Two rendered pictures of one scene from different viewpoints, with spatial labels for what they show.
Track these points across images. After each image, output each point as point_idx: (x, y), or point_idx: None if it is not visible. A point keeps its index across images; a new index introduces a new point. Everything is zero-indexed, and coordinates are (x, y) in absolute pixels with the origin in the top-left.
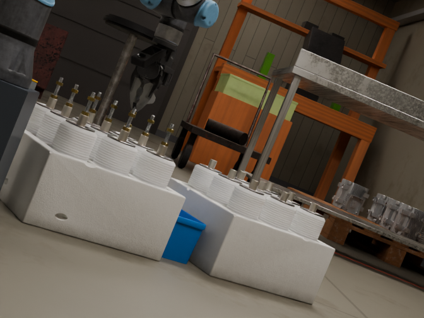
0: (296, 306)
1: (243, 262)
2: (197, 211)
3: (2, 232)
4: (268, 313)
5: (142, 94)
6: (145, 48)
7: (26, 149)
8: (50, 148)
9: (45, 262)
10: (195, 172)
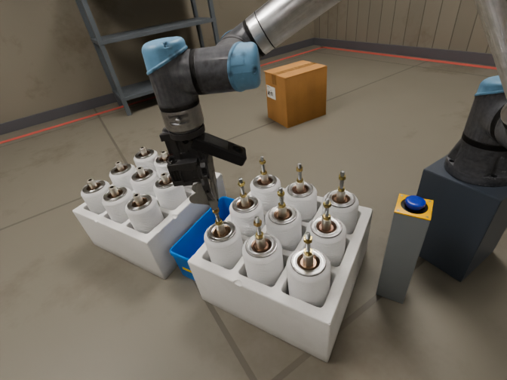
0: None
1: None
2: (195, 209)
3: None
4: (249, 177)
5: (216, 187)
6: (217, 145)
7: (359, 251)
8: (364, 216)
9: (395, 200)
10: (154, 211)
